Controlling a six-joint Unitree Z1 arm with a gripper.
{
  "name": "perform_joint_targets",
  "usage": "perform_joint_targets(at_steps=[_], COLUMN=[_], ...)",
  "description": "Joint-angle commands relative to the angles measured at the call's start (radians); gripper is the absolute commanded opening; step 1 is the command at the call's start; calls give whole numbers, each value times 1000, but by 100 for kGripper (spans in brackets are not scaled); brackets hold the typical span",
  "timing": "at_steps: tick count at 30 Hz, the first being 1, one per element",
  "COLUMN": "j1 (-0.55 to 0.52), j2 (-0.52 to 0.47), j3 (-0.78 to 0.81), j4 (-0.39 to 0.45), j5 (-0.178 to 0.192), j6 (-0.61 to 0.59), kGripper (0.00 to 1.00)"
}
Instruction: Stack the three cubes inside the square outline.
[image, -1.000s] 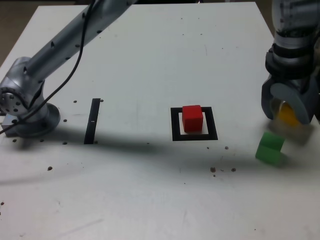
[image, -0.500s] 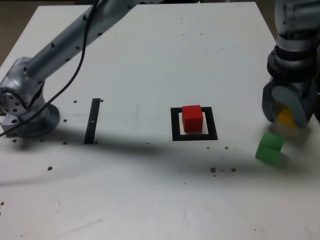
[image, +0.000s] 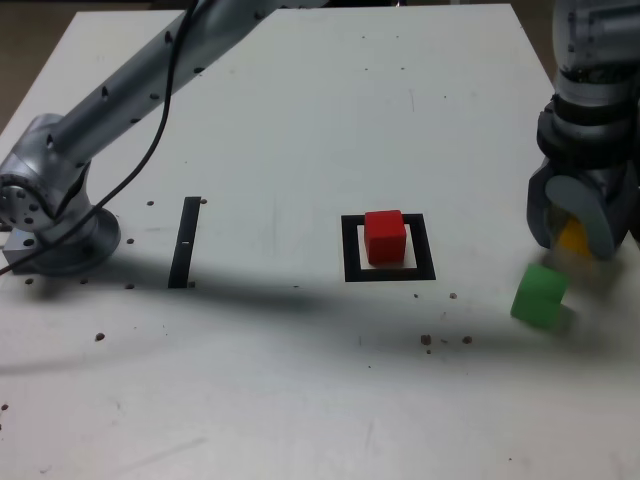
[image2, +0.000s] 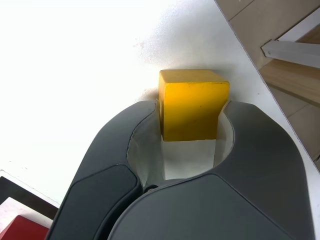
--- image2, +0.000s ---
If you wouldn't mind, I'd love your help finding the black tape square outline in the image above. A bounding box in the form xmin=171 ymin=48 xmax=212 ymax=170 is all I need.
xmin=0 ymin=175 xmax=61 ymax=222

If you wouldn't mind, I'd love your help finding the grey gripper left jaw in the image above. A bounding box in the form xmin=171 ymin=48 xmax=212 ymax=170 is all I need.
xmin=44 ymin=99 xmax=166 ymax=240

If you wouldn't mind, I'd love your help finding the red cube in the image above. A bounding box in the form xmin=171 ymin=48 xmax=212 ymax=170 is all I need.
xmin=0 ymin=214 xmax=51 ymax=240

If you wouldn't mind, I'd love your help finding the white metal frame leg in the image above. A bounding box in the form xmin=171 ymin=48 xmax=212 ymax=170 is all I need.
xmin=260 ymin=14 xmax=320 ymax=69

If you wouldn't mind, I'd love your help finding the yellow cube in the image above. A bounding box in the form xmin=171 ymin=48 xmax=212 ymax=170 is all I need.
xmin=158 ymin=69 xmax=231 ymax=142

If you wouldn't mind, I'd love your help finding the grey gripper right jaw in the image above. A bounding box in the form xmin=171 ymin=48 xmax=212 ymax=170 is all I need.
xmin=107 ymin=99 xmax=315 ymax=240

